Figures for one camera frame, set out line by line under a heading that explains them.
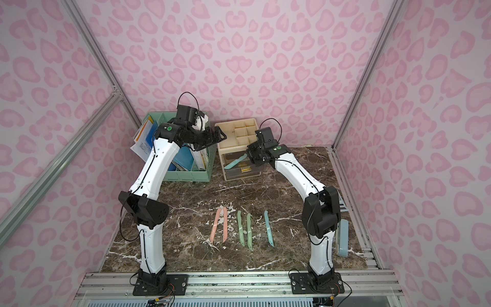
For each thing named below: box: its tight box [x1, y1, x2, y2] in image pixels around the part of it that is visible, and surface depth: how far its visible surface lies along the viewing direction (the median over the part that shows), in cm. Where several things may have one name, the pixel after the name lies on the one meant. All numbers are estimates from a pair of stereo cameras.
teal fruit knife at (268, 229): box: [264, 209, 275, 248], surface depth 88 cm
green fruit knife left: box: [237, 210, 246, 247], surface depth 88 cm
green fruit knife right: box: [246, 212, 253, 252], surface depth 88 cm
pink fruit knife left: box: [209, 207, 222, 244], surface depth 90 cm
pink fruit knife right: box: [223, 206, 229, 244], surface depth 90 cm
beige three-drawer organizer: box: [214, 118, 262, 182], surface depth 92 cm
